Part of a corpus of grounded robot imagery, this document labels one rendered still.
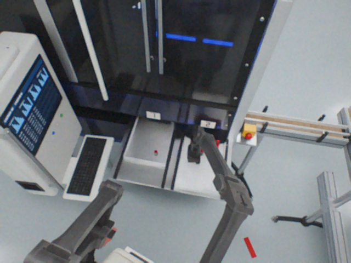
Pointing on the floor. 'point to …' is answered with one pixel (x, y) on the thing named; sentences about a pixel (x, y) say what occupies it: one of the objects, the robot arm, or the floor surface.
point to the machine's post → (260, 63)
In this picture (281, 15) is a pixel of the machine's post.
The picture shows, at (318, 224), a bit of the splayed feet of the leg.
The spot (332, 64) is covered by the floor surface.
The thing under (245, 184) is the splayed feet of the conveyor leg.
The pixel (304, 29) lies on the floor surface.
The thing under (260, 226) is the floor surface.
